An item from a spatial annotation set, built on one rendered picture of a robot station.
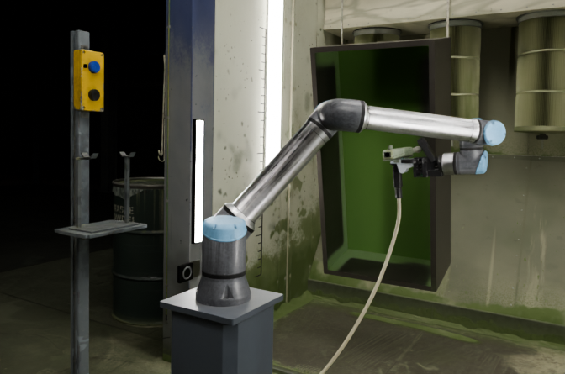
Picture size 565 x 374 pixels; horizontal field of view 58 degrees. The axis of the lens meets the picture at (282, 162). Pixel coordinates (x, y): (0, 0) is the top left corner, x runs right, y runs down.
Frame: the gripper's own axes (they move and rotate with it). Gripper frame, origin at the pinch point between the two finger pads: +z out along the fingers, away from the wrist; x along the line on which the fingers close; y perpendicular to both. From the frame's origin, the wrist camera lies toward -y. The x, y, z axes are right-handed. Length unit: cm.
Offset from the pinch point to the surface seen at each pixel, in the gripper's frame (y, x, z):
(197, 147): -11, -9, 98
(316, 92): -34, 19, 43
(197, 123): -22, -9, 97
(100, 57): -53, -52, 114
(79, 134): -20, -59, 122
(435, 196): 18.9, 27.1, -10.9
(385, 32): -82, 142, 43
